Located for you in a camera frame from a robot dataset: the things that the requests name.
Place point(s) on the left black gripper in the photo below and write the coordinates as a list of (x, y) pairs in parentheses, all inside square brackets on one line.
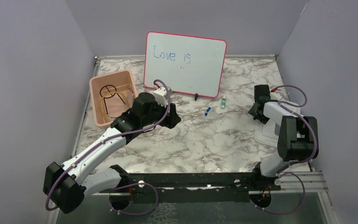
[(173, 119)]

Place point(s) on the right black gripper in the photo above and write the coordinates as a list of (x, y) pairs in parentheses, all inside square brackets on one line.
[(263, 119)]

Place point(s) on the white plastic bin lid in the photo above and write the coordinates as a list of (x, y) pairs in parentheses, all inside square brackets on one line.
[(268, 133)]

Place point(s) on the yellow rubber tube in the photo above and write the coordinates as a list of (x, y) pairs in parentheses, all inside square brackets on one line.
[(102, 118)]

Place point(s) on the pink plastic bin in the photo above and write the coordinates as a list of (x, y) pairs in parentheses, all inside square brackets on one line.
[(123, 80)]

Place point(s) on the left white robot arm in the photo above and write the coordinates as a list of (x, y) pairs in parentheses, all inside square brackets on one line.
[(67, 184)]

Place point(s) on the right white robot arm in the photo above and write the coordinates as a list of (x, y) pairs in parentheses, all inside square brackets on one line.
[(297, 137)]

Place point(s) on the small green white vial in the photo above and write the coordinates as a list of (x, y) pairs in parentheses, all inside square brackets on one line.
[(223, 102)]

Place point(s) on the pink framed whiteboard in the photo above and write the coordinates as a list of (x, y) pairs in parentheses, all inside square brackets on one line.
[(188, 64)]

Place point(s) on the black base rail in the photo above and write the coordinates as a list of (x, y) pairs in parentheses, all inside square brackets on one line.
[(191, 187)]

